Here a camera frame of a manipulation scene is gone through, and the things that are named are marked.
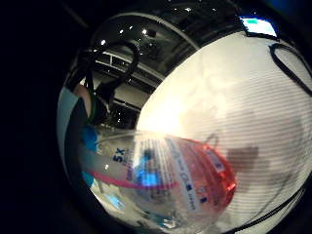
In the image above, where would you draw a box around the clear bottle with red liquid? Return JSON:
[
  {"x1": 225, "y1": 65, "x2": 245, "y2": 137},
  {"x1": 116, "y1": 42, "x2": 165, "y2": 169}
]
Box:
[{"x1": 77, "y1": 129, "x2": 239, "y2": 234}]

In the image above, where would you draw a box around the laptop with lit screen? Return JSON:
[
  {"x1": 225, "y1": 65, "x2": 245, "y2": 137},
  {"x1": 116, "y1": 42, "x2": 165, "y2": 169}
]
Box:
[{"x1": 239, "y1": 16, "x2": 281, "y2": 42}]

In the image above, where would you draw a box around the black cable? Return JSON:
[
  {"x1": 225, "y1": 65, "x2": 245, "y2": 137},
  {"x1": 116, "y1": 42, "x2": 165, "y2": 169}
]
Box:
[
  {"x1": 223, "y1": 185, "x2": 308, "y2": 234},
  {"x1": 268, "y1": 42, "x2": 312, "y2": 98}
]

